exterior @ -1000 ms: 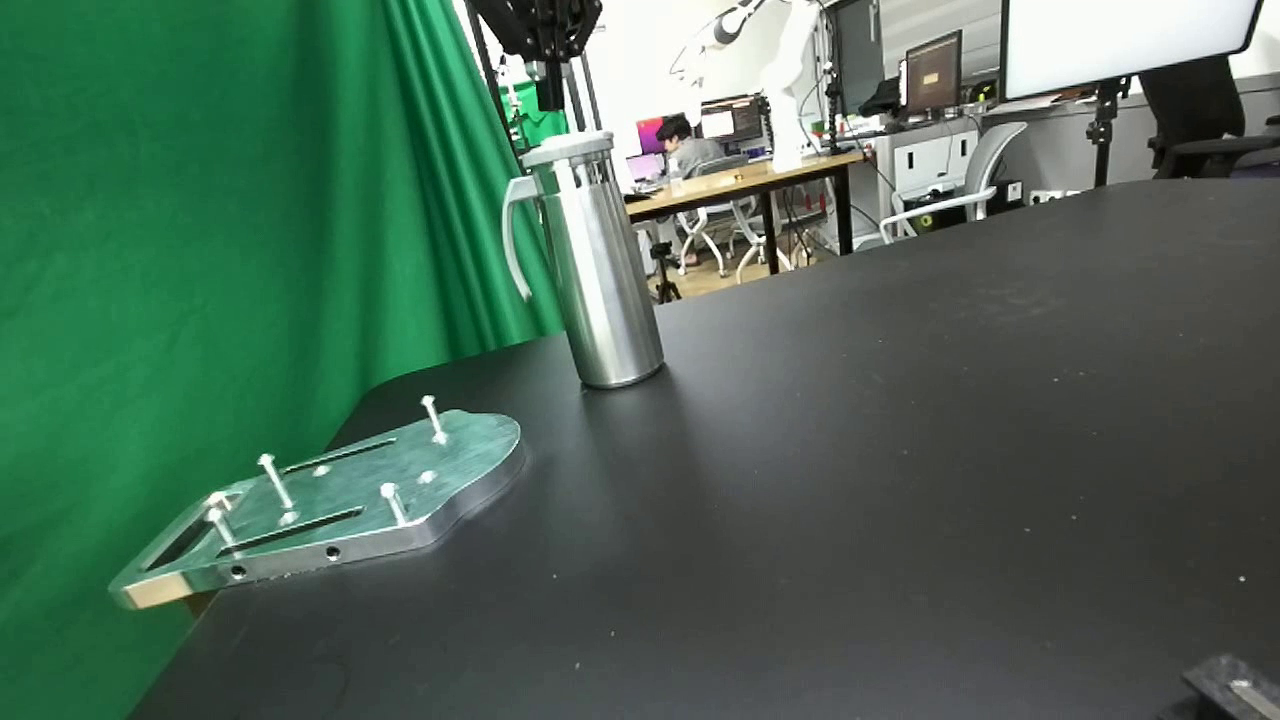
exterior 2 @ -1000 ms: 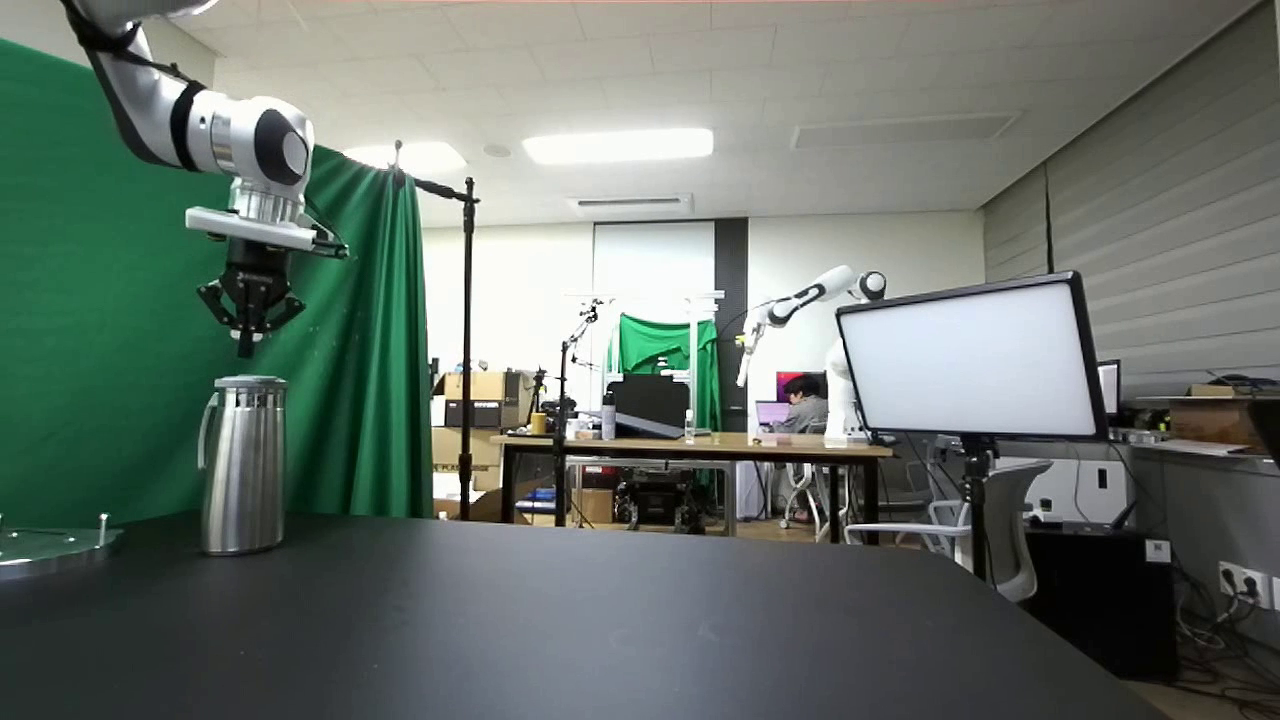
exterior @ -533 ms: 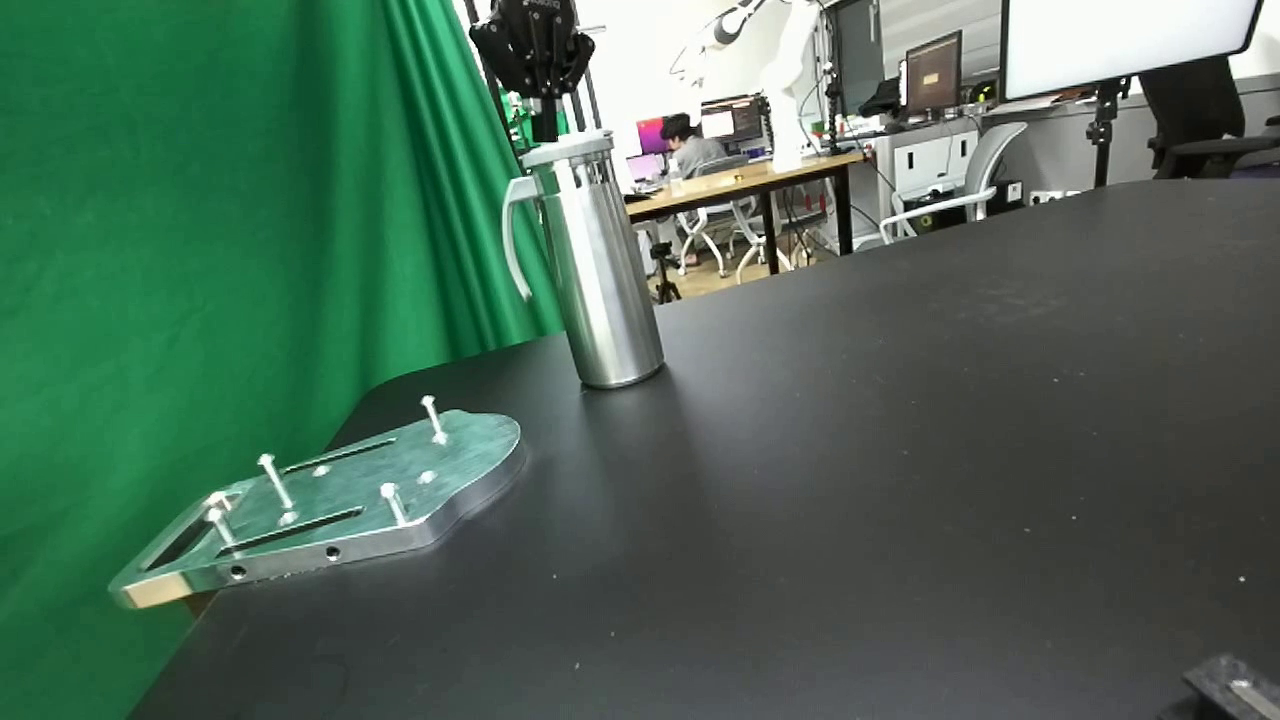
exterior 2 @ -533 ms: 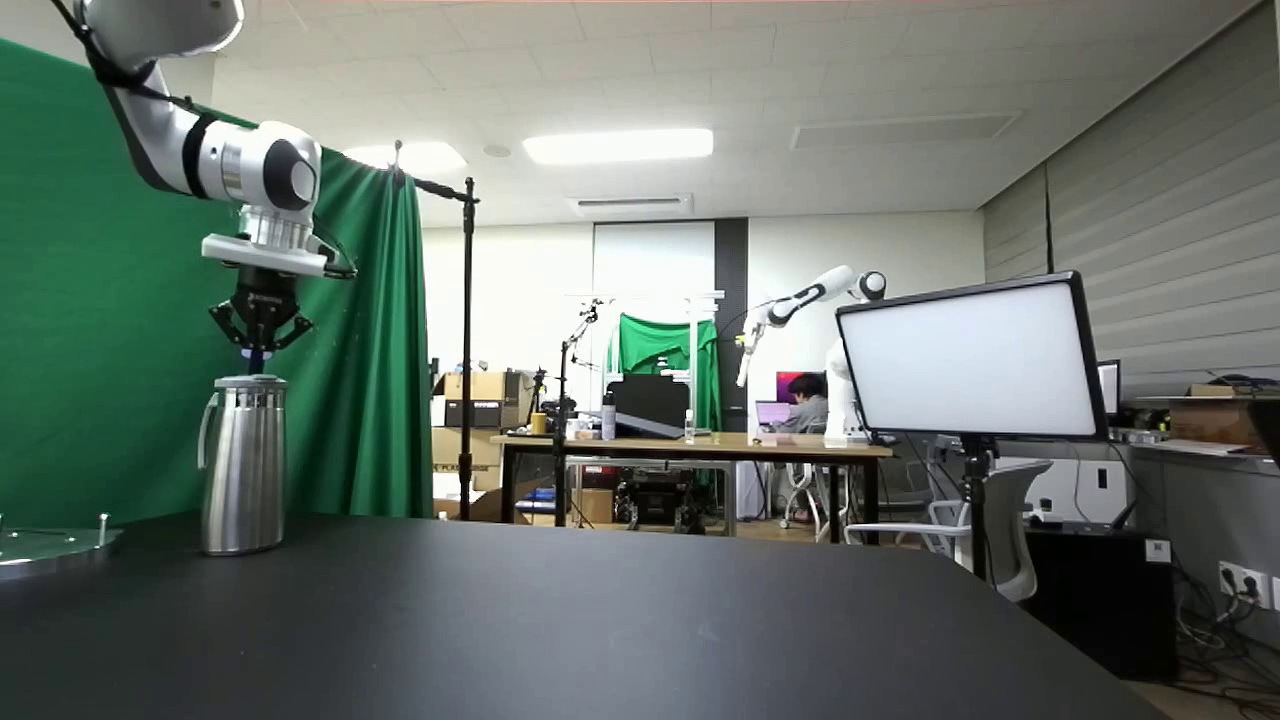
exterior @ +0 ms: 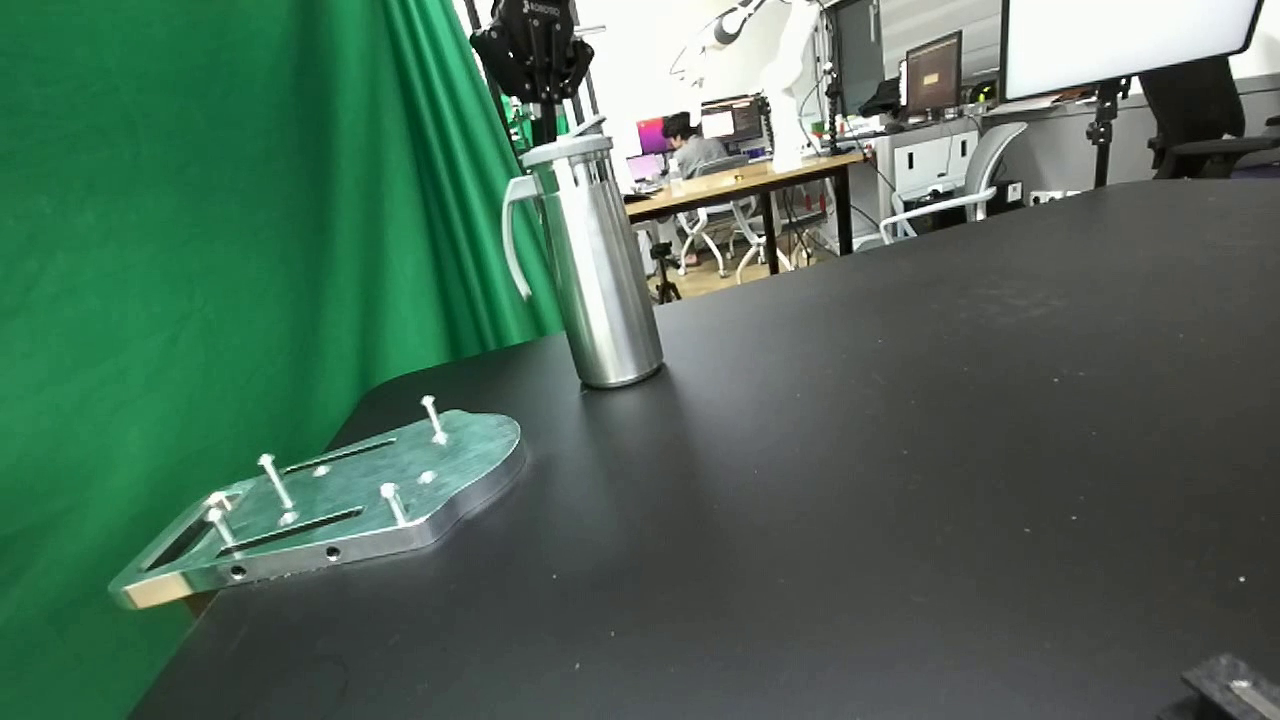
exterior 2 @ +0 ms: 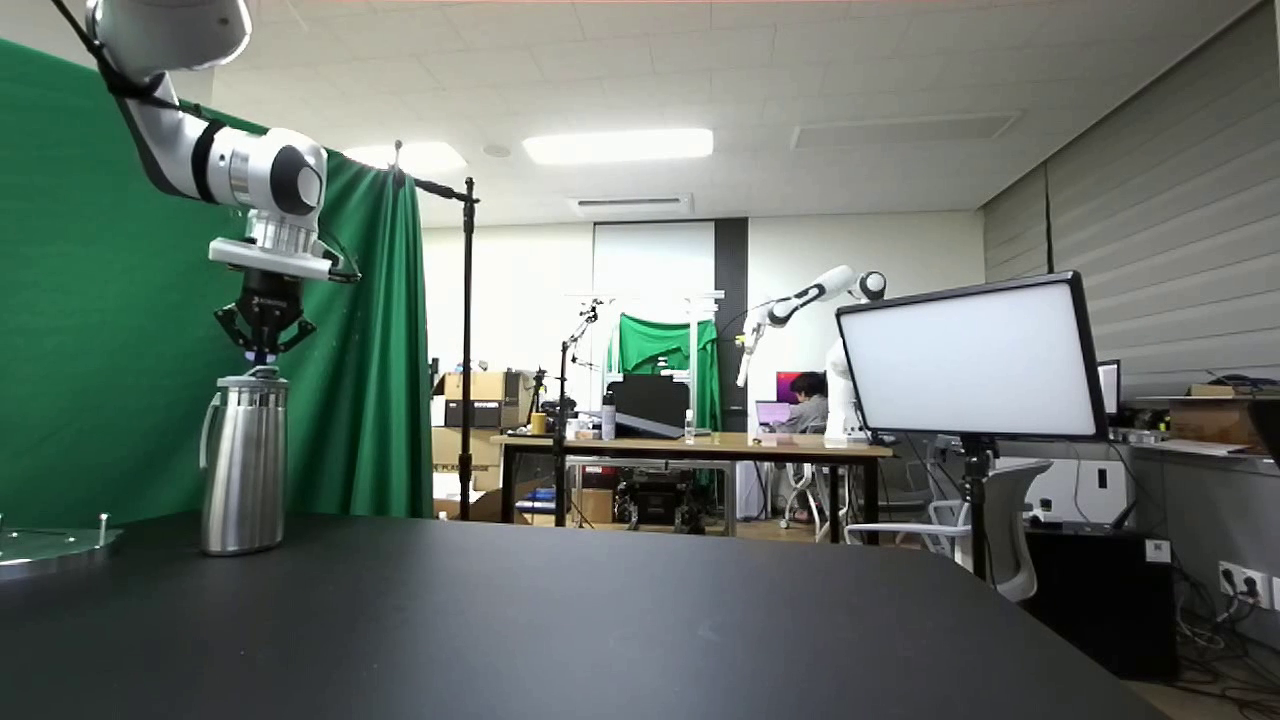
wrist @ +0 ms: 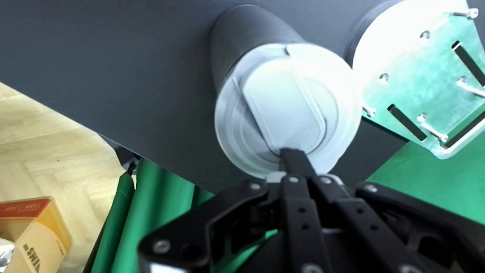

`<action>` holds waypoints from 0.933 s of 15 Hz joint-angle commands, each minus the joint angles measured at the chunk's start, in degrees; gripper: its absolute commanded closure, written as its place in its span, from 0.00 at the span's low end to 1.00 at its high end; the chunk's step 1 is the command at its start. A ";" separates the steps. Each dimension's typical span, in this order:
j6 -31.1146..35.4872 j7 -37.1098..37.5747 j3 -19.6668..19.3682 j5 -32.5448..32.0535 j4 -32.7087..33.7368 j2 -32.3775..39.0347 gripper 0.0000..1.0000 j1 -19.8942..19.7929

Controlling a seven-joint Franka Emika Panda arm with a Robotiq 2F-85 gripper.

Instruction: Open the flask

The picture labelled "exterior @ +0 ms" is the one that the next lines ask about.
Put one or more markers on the green backdrop curtain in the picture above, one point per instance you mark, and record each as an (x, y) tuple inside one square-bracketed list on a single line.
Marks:
[(222, 222)]

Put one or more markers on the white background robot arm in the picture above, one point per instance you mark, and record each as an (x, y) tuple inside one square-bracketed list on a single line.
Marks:
[(602, 67)]

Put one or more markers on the wooden background table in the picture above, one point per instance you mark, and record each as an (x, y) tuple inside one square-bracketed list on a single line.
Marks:
[(760, 183)]

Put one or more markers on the stainless steel flask with handle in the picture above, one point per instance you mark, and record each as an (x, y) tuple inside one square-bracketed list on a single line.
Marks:
[(594, 261)]

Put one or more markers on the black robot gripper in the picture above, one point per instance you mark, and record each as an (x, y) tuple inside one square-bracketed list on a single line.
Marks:
[(534, 53)]

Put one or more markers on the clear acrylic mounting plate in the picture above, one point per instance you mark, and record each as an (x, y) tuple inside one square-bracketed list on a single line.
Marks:
[(378, 497)]

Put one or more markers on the person seated in background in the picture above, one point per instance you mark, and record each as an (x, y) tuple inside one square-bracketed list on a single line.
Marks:
[(691, 146)]

